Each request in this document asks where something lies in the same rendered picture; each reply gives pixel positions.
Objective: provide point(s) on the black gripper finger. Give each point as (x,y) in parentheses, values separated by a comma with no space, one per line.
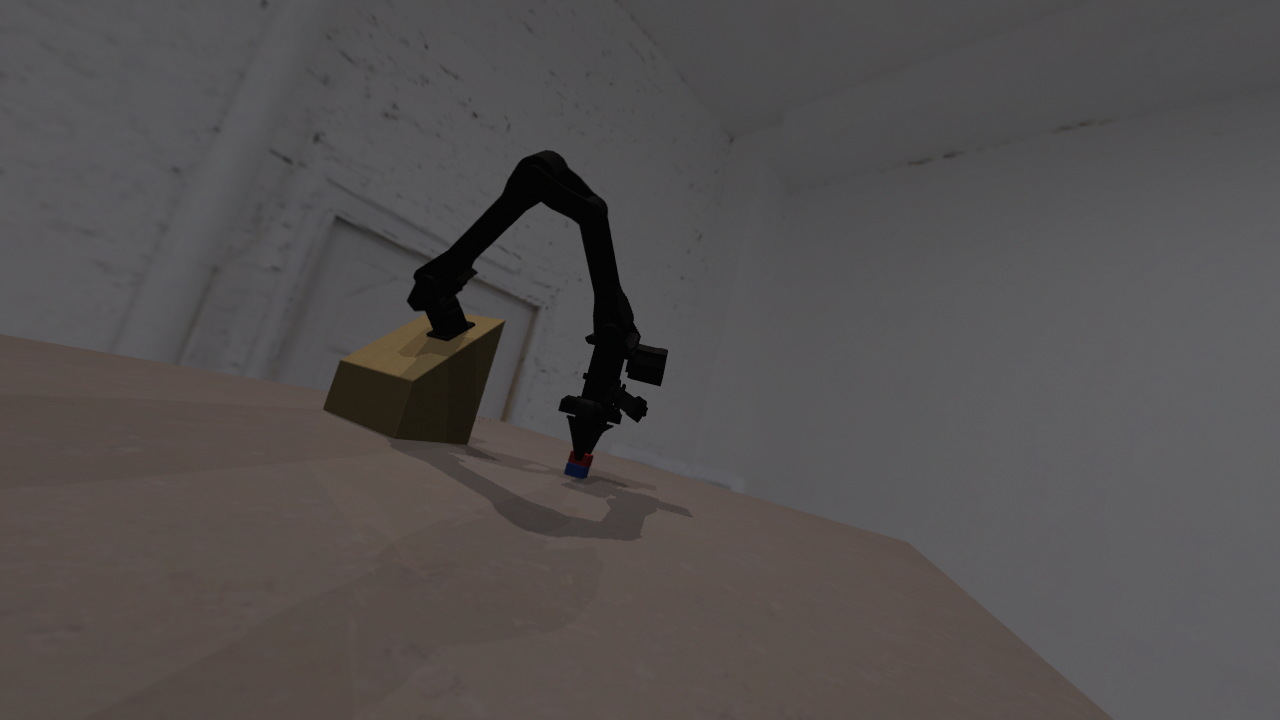
(596,436)
(581,434)

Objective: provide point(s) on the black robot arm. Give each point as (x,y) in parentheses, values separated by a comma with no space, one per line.
(545,176)

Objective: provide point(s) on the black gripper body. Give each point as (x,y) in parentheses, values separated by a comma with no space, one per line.
(589,406)

